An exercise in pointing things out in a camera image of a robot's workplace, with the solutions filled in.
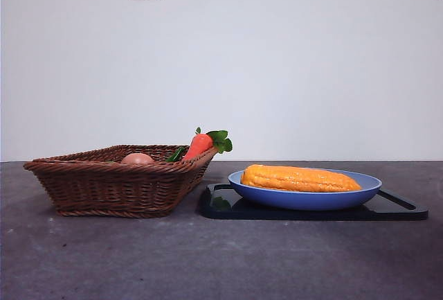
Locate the blue round plate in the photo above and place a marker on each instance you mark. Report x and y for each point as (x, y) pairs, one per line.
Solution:
(304, 199)

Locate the yellow corn cob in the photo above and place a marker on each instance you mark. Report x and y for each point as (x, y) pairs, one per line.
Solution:
(297, 178)

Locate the brown wicker basket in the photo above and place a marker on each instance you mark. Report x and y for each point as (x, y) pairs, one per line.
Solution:
(114, 189)

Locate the black rectangular tray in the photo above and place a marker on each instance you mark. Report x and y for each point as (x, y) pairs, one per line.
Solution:
(398, 211)

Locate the peach coloured egg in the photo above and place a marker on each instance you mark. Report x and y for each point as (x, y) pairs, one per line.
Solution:
(137, 158)

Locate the orange toy carrot green leaves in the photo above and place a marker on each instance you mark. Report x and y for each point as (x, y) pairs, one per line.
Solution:
(198, 145)

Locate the dark green vegetable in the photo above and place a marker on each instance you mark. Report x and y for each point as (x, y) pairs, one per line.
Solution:
(176, 154)

